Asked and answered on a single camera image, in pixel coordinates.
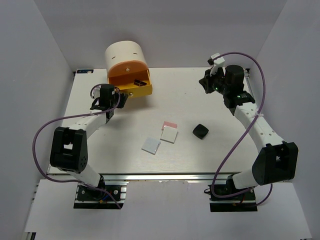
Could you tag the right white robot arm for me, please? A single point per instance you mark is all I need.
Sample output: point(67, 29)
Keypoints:
point(277, 159)

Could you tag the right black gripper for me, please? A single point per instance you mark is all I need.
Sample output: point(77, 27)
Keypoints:
point(206, 81)

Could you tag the pink square palette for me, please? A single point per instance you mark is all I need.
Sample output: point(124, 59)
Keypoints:
point(169, 125)

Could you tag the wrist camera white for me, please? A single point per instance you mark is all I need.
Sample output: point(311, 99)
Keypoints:
point(215, 61)
point(95, 92)

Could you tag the black square compact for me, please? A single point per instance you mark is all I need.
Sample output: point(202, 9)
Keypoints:
point(200, 131)

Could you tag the left blue table sticker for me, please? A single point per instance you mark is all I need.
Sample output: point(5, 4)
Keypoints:
point(84, 71)

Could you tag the white square palette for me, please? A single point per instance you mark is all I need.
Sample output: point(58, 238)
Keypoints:
point(169, 134)

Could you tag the yellow drawer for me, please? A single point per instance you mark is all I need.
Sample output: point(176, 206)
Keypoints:
point(126, 84)

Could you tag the light blue square palette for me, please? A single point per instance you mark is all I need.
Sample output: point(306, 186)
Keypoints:
point(151, 145)

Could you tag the peach top drawer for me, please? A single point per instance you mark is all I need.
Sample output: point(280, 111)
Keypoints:
point(126, 67)

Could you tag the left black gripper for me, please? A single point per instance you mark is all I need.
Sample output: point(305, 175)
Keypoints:
point(123, 97)

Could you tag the gold black lipstick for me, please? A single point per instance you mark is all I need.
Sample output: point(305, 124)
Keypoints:
point(142, 83)
point(137, 82)

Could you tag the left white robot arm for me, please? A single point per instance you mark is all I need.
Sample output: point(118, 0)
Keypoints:
point(69, 151)

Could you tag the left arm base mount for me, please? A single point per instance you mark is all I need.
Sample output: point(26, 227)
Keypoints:
point(111, 198)

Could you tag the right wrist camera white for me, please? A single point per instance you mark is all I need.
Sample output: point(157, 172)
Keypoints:
point(215, 61)

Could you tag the white round drawer cabinet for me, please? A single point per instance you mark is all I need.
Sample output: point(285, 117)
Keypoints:
point(123, 51)

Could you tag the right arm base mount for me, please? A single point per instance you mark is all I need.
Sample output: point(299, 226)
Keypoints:
point(228, 199)

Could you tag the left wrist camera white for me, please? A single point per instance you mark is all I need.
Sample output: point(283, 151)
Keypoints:
point(95, 92)

